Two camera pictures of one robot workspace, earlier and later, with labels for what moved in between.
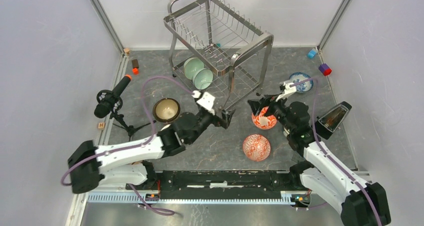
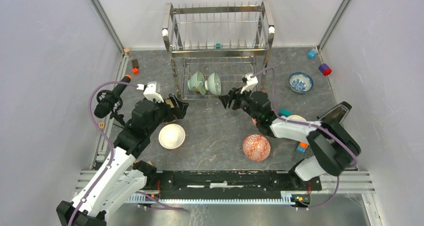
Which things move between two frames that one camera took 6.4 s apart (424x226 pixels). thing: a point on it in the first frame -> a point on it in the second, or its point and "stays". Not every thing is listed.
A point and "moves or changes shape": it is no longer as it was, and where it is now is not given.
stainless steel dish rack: [213, 50] moves or changes shape
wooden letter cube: [101, 125] stays
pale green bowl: [191, 65] -> [197, 82]
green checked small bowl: [203, 78] -> [213, 83]
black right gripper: [256, 105] -> [234, 93]
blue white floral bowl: [303, 87] stays
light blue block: [311, 53] stays
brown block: [135, 63] stays
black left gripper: [224, 122] -> [179, 110]
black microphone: [110, 101] stays
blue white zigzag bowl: [256, 148] stays
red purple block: [325, 69] stays
